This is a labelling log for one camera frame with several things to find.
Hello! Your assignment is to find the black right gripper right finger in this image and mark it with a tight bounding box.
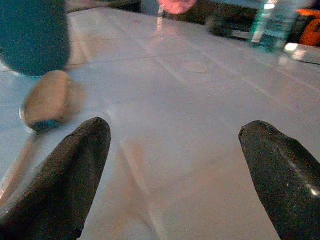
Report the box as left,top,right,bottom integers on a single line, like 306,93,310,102
238,120,320,240

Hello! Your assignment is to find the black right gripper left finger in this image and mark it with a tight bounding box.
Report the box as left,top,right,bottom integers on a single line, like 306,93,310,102
0,116,112,240

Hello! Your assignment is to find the metal spoon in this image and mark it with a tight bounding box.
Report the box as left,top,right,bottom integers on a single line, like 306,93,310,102
0,70,88,208

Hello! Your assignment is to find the blue cup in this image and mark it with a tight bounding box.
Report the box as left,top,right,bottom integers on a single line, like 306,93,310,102
0,0,71,77

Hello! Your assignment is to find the orange object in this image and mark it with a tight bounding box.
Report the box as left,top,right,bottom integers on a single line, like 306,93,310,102
296,8,320,47

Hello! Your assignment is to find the clear teal plastic bottle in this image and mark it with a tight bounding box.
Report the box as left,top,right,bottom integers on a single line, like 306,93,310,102
249,0,308,50

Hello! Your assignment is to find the pink round object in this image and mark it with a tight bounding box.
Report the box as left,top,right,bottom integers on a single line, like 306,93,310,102
157,0,197,15

